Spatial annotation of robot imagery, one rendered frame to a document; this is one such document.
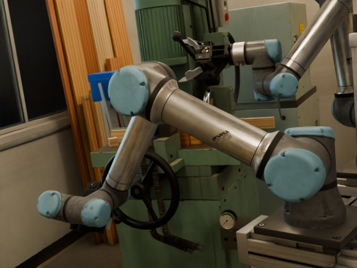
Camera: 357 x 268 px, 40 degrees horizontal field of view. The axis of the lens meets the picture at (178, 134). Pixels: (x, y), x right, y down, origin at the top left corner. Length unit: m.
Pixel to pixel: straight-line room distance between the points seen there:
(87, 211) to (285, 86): 0.66
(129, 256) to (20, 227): 1.26
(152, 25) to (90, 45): 1.74
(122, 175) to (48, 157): 1.93
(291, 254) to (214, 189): 0.58
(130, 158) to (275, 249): 0.46
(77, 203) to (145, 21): 0.78
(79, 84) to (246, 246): 2.21
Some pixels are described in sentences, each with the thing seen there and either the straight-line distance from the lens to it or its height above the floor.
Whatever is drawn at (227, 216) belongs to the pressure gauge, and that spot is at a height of 0.68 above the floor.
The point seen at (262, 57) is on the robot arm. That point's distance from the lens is 1.61.
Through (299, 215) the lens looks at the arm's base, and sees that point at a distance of 1.23.
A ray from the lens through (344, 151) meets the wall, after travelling 4.16.
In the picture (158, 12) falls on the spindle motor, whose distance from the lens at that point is 1.86.
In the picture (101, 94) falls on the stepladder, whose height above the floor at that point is 1.05.
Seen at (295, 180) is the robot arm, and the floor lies 0.98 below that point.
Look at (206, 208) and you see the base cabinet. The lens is 1.83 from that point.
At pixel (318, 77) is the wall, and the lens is 4.08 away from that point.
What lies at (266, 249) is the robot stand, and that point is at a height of 0.74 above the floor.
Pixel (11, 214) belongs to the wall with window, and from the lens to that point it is 3.10.
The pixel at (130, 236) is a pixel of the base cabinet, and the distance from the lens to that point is 2.00.
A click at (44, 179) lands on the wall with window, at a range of 3.30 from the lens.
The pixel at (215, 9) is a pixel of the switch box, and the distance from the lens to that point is 2.14.
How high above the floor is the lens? 1.29
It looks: 11 degrees down
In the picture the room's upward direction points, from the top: 7 degrees counter-clockwise
